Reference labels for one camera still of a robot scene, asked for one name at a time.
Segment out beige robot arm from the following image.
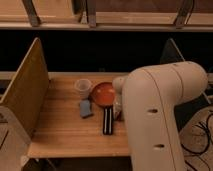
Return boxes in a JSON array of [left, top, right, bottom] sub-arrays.
[[113, 61, 208, 171]]

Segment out orange ceramic bowl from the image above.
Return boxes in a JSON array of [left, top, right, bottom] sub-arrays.
[[91, 82, 115, 107]]

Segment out blue sponge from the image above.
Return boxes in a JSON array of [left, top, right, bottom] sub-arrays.
[[79, 100, 92, 118]]

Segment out clear plastic cup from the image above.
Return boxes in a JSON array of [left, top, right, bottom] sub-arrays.
[[74, 79, 92, 99]]

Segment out right dark divider panel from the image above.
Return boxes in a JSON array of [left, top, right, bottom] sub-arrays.
[[159, 37, 212, 133]]

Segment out wooden upper shelf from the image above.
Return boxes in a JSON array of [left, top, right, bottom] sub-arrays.
[[0, 0, 213, 32]]

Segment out left wooden divider panel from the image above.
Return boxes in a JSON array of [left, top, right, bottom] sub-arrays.
[[0, 38, 49, 143]]

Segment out black floor cables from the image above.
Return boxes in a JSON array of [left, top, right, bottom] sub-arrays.
[[179, 111, 213, 171]]

